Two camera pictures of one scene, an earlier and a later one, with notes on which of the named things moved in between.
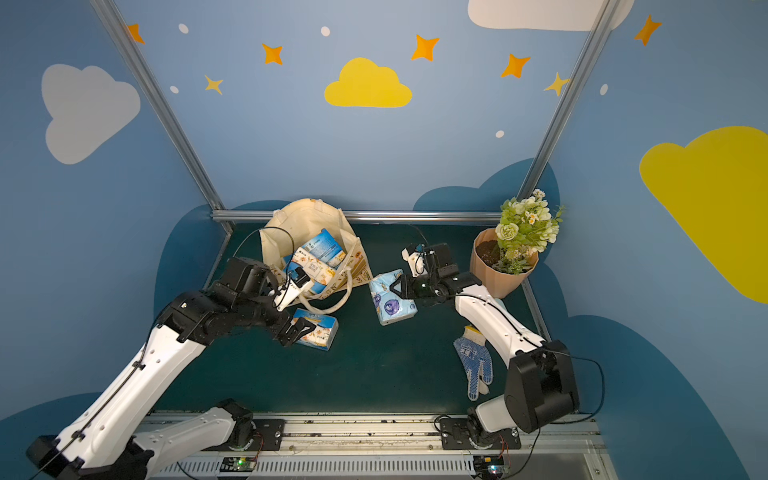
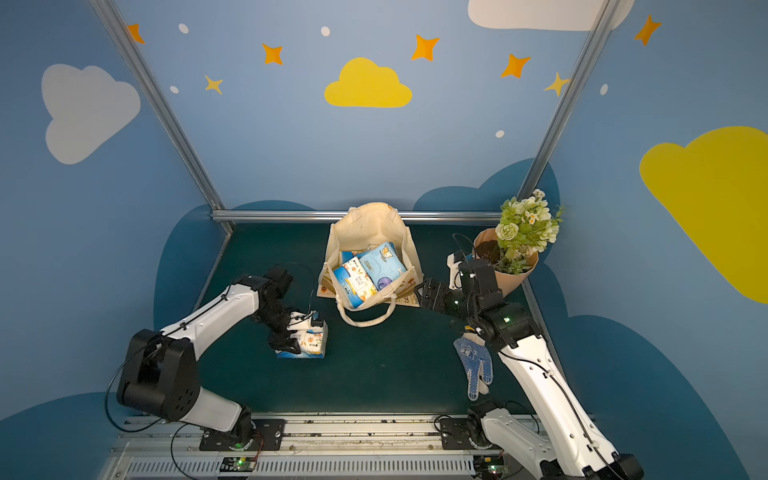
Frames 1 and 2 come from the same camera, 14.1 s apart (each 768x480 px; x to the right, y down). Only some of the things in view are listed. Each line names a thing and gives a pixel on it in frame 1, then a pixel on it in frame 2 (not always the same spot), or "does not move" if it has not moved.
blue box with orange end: (325, 330) to (313, 343)
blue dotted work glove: (475, 357) does not move
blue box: (320, 274) to (355, 282)
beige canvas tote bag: (292, 224) to (360, 226)
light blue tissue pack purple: (389, 306) to (383, 264)
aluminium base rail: (389, 446) does not move
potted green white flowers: (502, 257) does not move
